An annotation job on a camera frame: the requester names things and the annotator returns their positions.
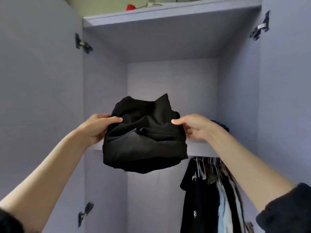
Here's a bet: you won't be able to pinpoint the black garment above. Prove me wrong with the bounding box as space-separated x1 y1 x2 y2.
102 93 189 174
221 162 246 231

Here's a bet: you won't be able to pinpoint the cream printed t-shirt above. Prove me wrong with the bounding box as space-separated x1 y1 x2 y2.
232 184 245 233

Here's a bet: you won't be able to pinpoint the grey wardrobe shelf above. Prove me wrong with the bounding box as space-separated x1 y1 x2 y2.
87 138 219 158

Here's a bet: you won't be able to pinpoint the blue jeans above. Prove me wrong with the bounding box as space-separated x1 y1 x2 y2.
210 120 230 134

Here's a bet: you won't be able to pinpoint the person's right hand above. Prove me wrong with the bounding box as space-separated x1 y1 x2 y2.
171 113 225 143

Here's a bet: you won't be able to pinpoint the person's left hand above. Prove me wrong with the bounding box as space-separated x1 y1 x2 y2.
73 113 124 149

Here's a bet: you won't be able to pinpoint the grey cable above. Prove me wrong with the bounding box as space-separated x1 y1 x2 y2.
135 0 163 10

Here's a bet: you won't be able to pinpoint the person's left forearm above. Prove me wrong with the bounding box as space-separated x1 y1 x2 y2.
0 133 90 233

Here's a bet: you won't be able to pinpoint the charcoal black clothes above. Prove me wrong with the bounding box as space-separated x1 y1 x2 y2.
180 158 220 233

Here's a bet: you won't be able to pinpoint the person's black left sleeve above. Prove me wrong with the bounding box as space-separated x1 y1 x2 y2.
0 207 25 233

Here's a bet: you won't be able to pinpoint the person's right forearm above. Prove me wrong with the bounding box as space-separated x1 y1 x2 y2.
214 128 297 212

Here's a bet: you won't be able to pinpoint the person's black right sleeve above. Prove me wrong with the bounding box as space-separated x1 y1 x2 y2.
256 182 311 233

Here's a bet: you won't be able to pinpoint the person's black sleeve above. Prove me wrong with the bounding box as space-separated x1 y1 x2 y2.
0 207 25 233
256 182 311 233

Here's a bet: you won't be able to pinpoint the grey wooden wardrobe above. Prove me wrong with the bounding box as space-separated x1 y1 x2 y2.
0 0 311 233

